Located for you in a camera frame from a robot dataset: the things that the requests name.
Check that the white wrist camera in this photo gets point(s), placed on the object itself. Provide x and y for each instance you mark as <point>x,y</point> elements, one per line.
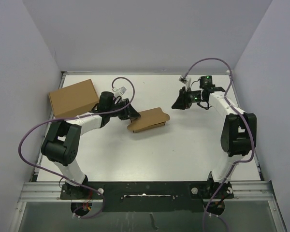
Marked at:
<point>186,81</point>
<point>119,92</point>

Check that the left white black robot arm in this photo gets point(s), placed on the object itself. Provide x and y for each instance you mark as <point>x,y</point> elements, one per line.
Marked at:
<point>62,140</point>

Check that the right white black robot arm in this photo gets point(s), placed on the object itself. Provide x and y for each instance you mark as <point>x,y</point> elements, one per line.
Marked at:
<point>238,137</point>

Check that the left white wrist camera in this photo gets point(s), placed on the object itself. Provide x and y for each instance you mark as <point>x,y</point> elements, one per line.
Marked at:
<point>119,92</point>

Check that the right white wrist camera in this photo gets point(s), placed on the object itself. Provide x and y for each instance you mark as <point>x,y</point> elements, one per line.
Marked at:
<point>186,81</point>

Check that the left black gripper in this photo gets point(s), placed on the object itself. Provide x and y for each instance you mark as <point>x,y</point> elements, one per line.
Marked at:
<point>128,113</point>

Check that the closed brown cardboard box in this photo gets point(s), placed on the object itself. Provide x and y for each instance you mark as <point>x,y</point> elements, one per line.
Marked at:
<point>73,100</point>

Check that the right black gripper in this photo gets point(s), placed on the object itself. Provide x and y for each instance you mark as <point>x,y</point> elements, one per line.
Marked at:
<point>182,103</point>

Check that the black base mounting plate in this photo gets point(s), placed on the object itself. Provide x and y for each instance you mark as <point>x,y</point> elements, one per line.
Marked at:
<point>161,196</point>

